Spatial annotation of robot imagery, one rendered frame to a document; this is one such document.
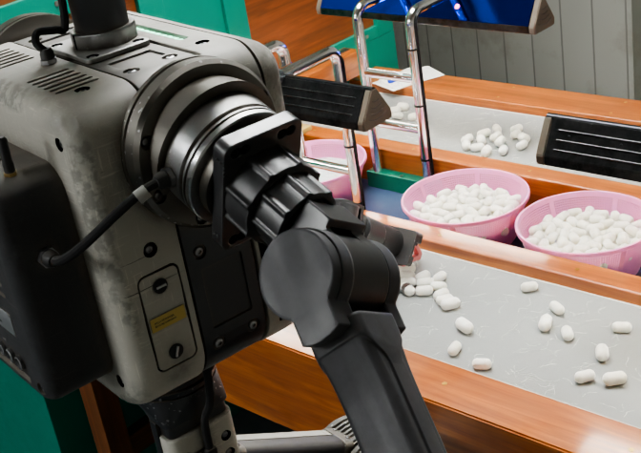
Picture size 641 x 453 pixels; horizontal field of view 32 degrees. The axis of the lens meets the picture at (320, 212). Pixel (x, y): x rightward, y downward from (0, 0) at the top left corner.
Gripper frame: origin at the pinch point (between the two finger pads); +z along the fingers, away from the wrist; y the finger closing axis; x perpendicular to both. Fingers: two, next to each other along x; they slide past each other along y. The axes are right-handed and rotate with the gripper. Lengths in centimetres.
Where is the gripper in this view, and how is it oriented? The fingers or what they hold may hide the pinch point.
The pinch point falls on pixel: (418, 255)
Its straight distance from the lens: 212.2
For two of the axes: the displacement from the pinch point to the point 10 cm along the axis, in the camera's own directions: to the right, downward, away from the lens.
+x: -3.1, 9.5, -0.8
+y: -7.3, -1.7, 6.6
